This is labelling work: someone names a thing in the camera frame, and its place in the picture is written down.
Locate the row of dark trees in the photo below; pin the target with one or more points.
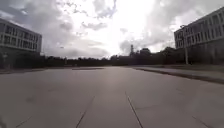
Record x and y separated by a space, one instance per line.
93 61

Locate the distant tower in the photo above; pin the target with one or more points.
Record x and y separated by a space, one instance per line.
132 50

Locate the grey concrete slab plaza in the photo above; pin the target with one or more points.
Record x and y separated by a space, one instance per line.
106 96

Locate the raised grass strip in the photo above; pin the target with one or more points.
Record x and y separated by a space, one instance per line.
186 71

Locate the tall lamp pole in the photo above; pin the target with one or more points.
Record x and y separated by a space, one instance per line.
185 50

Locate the grey building with window grid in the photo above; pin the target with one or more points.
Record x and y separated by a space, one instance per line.
203 36

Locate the pale building with window rows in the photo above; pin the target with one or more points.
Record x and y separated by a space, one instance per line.
18 38

